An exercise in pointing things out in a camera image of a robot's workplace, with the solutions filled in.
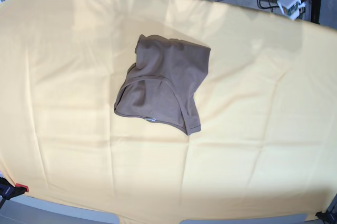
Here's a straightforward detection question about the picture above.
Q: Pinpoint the brown T-shirt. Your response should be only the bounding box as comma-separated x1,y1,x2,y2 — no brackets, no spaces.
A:
114,35,211,136

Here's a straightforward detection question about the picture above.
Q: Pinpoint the yellow tablecloth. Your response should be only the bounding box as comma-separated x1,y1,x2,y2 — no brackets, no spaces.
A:
1,0,336,223

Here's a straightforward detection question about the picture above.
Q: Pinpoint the red black clamp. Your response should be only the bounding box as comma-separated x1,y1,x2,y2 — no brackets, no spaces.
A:
0,177,29,208

